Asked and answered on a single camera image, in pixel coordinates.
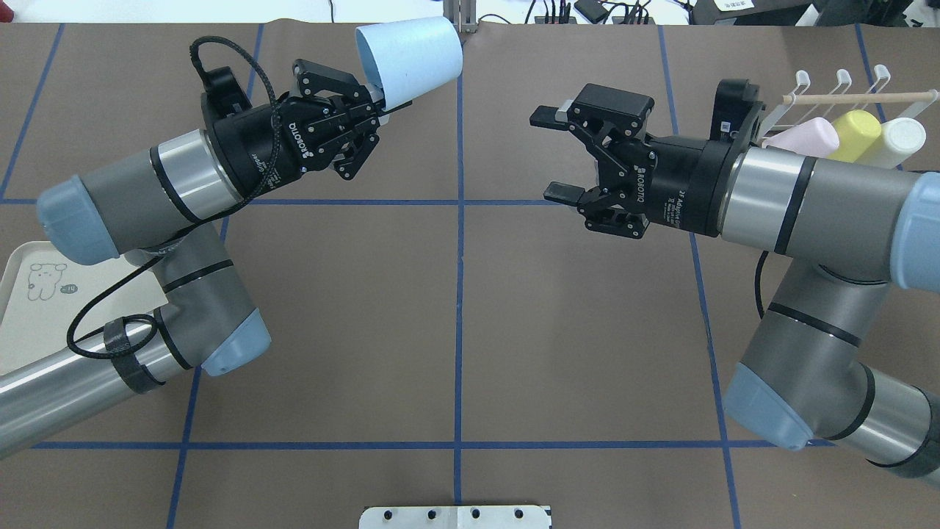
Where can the aluminium frame post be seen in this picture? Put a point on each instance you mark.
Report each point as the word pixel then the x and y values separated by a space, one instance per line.
pixel 462 14

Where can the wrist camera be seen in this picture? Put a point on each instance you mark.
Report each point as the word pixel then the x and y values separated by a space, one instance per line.
pixel 736 112
pixel 222 96

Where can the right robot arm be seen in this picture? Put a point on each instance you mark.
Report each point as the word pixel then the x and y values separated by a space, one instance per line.
pixel 850 230

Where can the pale green plastic cup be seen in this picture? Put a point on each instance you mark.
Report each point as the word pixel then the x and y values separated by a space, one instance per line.
pixel 900 138

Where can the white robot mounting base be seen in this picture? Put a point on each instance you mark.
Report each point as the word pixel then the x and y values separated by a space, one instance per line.
pixel 457 516

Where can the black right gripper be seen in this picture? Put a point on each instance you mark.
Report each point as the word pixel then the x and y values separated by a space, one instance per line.
pixel 687 191

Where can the yellow plastic cup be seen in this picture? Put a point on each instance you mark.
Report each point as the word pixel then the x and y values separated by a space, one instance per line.
pixel 856 131

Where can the pink plastic cup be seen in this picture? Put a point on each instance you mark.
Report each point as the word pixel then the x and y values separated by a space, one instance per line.
pixel 816 137

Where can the light blue cup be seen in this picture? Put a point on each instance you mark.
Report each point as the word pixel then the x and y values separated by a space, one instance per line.
pixel 406 59

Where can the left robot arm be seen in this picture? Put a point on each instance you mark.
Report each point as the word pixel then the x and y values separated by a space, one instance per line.
pixel 183 304

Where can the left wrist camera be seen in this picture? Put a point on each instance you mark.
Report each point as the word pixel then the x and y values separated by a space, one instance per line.
pixel 222 96

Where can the white wire cup rack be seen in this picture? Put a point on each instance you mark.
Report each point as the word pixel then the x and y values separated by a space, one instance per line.
pixel 771 125

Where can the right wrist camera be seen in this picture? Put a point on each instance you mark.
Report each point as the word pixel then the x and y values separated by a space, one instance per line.
pixel 736 112

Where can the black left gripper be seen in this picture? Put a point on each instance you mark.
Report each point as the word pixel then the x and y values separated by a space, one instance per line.
pixel 255 150

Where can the cream plastic tray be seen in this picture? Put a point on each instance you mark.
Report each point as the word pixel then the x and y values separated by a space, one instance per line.
pixel 42 291

